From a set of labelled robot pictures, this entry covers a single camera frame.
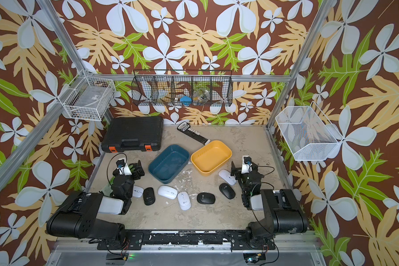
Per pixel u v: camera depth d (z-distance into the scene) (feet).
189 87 3.15
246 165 2.51
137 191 2.84
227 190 2.90
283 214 1.49
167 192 2.84
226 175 3.06
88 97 2.82
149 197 2.76
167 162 3.33
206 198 2.82
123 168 2.42
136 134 3.54
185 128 3.88
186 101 3.06
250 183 2.25
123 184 2.22
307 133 2.65
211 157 3.35
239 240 2.42
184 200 2.74
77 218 1.43
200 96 3.11
